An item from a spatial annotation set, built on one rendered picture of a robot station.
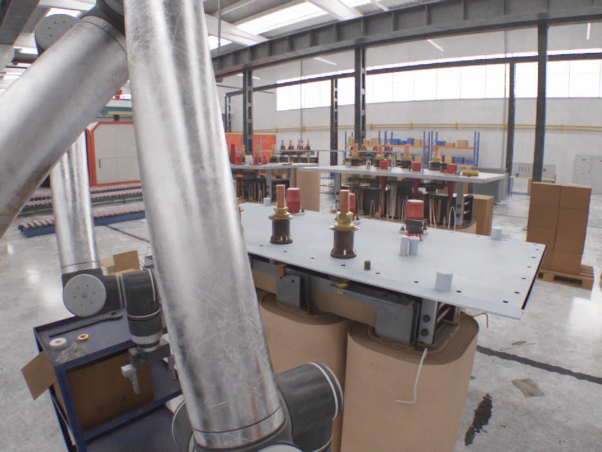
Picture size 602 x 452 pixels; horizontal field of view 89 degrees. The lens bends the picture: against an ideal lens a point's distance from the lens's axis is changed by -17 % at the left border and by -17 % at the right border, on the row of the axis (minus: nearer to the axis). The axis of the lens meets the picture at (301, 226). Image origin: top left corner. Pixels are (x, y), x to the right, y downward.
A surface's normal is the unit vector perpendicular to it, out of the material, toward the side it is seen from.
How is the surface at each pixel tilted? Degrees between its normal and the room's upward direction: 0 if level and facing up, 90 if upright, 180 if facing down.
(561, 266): 90
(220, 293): 69
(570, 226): 90
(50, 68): 59
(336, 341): 90
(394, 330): 90
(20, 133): 80
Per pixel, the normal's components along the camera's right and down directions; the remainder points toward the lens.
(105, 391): 0.76, 0.14
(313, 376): 0.15, -0.89
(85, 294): 0.50, -0.19
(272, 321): -0.62, 0.16
